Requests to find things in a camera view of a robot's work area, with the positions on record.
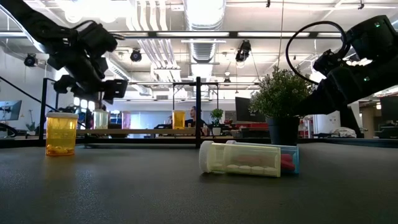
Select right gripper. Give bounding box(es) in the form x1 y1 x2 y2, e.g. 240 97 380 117
297 57 398 115

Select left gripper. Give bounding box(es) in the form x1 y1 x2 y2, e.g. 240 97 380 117
48 46 129 101

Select blue pill bottle red capsules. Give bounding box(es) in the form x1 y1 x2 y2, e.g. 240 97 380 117
226 139 300 174

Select narrow orange pill bottle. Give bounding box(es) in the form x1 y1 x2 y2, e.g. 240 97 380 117
172 110 187 130

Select black background panel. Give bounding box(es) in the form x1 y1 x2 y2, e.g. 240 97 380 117
338 104 364 138

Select white crumpled cloth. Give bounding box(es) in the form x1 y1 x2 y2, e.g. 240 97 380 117
330 126 358 139

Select green potted plant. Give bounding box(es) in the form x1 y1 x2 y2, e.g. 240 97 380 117
248 65 317 147

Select wide orange pill bottle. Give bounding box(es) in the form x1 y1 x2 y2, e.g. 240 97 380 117
45 112 80 157

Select black ceiling spotlight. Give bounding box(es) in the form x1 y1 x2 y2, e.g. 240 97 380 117
235 39 252 63
24 53 38 68
129 48 143 63

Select black background monitor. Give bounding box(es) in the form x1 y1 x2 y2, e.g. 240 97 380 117
235 96 267 123

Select small background potted plant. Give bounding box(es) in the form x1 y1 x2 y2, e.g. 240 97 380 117
210 108 224 136

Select person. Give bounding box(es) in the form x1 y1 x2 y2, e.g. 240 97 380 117
185 106 206 128

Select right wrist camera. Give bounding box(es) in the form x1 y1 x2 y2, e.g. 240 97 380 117
312 49 349 76

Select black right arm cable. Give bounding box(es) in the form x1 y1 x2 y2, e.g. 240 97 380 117
285 21 348 85

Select wooden shelf black frame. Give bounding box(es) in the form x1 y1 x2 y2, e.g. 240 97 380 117
39 76 220 149

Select wall monitor screen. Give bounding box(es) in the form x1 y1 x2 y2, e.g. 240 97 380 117
0 100 23 121

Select black aluminium rig frame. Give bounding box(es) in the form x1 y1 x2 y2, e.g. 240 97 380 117
0 30 398 149

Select silver ventilation duct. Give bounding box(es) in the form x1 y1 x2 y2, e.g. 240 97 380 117
182 0 227 65

